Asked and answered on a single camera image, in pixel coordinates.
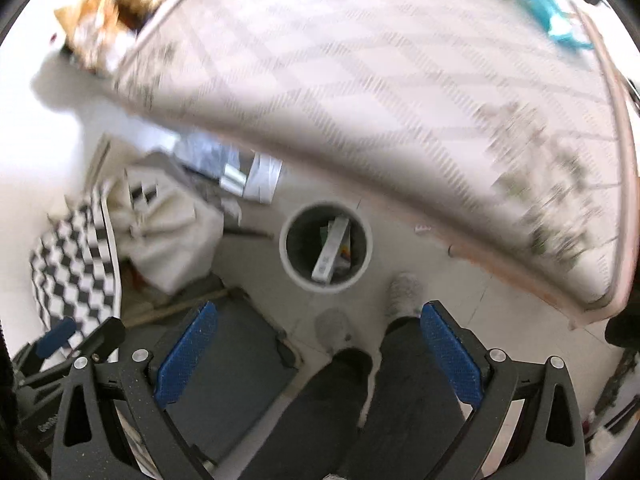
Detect white Doctor toothpaste box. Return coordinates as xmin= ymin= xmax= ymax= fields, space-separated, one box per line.
xmin=311 ymin=216 xmax=349 ymax=284

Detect white round trash bin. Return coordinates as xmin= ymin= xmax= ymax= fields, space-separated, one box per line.
xmin=279 ymin=200 xmax=373 ymax=294

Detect black trousers legs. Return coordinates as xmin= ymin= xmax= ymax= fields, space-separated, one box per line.
xmin=240 ymin=271 xmax=469 ymax=480

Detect checkered black white cloth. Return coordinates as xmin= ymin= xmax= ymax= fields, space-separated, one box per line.
xmin=29 ymin=184 xmax=122 ymax=354

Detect beige cloth bag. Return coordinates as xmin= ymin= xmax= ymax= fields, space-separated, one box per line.
xmin=106 ymin=152 xmax=224 ymax=296

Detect patterned tablecloth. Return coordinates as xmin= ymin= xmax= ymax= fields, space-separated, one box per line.
xmin=113 ymin=0 xmax=639 ymax=325

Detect yellow snack packages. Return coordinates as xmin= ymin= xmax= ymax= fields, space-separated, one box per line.
xmin=54 ymin=0 xmax=136 ymax=75

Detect green and cyan snack bag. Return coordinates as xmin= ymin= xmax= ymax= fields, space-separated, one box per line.
xmin=518 ymin=0 xmax=593 ymax=50

